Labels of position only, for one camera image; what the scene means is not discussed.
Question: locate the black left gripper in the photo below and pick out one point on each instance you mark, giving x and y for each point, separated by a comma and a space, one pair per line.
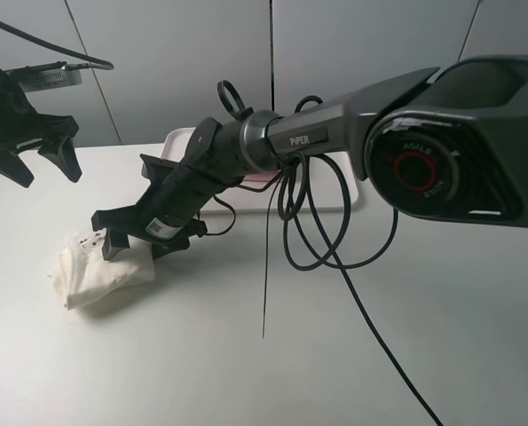
22, 128

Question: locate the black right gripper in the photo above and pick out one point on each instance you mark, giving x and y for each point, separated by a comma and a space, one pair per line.
163, 216

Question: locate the cream white towel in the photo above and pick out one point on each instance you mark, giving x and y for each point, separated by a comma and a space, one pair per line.
81, 276

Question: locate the pink towel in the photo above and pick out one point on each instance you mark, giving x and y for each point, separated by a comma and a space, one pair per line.
261, 177

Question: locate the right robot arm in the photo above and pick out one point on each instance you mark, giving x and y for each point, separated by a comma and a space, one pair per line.
442, 145

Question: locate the white rectangular plastic tray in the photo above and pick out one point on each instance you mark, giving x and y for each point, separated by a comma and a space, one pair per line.
325, 186

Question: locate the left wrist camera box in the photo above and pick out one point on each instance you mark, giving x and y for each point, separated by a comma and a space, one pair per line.
46, 77

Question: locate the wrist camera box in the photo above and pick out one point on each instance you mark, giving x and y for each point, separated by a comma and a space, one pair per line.
46, 77
156, 169

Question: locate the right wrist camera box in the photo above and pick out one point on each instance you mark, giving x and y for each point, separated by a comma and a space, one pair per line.
156, 169

